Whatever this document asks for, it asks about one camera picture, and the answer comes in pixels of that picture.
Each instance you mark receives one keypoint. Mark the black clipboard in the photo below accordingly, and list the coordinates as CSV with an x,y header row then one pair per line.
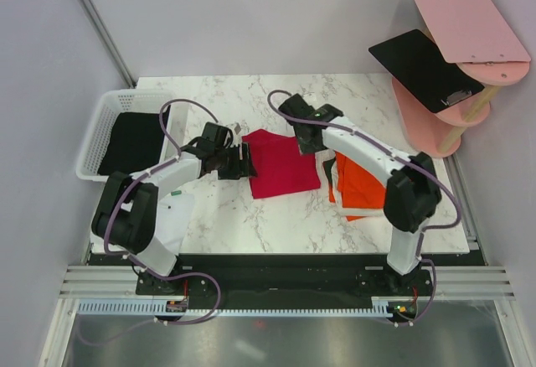
x,y
417,64

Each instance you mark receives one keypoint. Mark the white paper sheet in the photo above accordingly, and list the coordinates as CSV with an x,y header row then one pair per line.
x,y
176,224

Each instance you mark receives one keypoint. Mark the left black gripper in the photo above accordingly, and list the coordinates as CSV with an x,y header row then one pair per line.
x,y
241,168

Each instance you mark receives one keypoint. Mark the aluminium rail extrusion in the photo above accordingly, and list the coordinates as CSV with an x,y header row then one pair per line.
x,y
98,282

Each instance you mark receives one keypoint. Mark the red t shirt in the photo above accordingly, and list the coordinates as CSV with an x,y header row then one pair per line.
x,y
280,166

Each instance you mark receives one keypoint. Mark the white plastic laundry basket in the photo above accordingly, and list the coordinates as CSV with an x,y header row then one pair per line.
x,y
109,107

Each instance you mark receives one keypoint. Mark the aluminium frame post left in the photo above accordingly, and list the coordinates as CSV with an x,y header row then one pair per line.
x,y
108,43

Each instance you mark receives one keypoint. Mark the pink wooden shelf stand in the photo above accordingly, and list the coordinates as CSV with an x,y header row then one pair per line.
x,y
439,134

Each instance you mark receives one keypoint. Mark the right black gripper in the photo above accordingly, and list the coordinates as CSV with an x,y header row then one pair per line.
x,y
308,148

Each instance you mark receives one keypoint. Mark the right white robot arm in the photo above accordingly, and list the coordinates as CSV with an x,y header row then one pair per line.
x,y
412,190

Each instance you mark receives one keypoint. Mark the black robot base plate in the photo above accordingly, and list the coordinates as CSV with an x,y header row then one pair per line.
x,y
287,281

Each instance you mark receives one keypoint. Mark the white slotted cable duct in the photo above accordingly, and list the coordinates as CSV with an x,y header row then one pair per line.
x,y
164,308

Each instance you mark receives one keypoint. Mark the pink clipboard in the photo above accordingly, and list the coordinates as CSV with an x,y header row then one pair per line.
x,y
471,31

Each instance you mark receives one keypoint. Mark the white cloth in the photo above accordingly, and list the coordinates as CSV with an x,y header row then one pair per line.
x,y
335,198

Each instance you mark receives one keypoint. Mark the green t shirt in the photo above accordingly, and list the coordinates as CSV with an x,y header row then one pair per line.
x,y
331,171

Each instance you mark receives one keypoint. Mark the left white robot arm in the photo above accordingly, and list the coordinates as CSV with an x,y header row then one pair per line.
x,y
172,174

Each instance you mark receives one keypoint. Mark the black t shirt in basket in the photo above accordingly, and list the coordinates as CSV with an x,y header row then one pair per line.
x,y
135,144

